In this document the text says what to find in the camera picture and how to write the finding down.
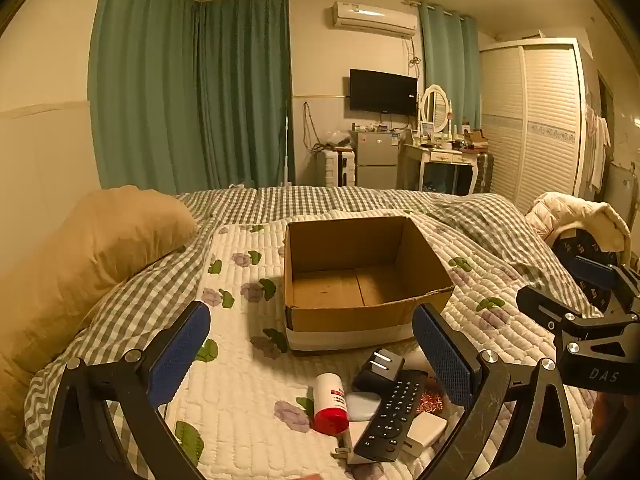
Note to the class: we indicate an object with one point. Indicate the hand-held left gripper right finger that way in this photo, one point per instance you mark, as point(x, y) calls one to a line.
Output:
point(445, 355)

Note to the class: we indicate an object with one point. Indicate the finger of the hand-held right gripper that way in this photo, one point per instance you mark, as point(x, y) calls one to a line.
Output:
point(547, 305)
point(592, 267)

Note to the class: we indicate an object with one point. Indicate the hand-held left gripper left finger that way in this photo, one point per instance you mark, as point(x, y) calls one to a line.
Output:
point(182, 355)

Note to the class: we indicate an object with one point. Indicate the black plug adapter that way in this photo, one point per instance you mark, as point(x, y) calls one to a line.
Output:
point(372, 377)

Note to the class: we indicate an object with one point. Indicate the white square power adapter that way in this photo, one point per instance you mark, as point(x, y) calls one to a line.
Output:
point(425, 430)

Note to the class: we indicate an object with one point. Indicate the black remote control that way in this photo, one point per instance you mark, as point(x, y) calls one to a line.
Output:
point(390, 420)

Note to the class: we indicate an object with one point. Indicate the white round case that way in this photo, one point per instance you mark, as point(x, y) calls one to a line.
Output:
point(362, 407)

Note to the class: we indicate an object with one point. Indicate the cardboard box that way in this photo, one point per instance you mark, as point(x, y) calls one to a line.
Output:
point(350, 320)

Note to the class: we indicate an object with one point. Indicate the white charger with prongs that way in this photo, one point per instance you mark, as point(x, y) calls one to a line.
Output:
point(352, 435)

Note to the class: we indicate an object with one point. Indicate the white bottle with red cap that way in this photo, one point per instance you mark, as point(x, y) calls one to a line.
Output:
point(330, 400)

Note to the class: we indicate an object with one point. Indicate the dark printed cloth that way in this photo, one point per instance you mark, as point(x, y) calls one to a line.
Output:
point(585, 249)

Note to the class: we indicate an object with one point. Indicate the white puffer jacket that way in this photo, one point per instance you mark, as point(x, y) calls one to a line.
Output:
point(575, 217)

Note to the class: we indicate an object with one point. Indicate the white floral quilted blanket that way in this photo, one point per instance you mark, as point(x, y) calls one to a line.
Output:
point(240, 360)

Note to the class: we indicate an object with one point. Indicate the hanging pale clothes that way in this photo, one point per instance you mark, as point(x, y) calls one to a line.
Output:
point(597, 150)

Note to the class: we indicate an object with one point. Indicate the tan pillow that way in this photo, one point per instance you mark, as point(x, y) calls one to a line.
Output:
point(75, 270)

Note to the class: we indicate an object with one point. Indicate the grey suitcase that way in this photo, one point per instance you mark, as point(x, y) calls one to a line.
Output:
point(484, 172)

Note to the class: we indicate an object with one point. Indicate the white louvred wardrobe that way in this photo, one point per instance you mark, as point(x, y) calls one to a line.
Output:
point(540, 120)

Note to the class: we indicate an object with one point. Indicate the brown box on dresser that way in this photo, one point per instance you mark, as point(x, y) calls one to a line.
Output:
point(475, 136)

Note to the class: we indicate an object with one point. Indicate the white dressing table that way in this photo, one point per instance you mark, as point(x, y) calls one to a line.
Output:
point(440, 156)

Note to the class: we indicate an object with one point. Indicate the small silver fridge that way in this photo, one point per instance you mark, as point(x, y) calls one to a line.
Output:
point(375, 157)

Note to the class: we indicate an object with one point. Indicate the white ribbed suitcase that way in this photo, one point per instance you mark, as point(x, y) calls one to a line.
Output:
point(331, 167)

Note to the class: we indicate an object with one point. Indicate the white oval mirror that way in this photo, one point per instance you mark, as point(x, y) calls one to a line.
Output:
point(434, 103)

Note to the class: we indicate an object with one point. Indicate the white mop pole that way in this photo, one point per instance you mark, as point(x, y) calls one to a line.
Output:
point(286, 150)

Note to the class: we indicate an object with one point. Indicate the narrow green curtain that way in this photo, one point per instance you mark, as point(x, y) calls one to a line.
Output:
point(450, 60)

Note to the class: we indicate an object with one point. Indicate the wide green curtain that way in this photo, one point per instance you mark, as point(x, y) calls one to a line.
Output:
point(145, 85)

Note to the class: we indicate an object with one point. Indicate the white air conditioner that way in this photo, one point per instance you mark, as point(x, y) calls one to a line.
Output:
point(372, 19)

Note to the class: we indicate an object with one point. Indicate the small photo frame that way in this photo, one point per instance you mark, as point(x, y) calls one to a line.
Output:
point(426, 129)

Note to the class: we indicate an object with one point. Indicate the black wall television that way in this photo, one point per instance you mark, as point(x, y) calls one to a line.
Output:
point(382, 91)

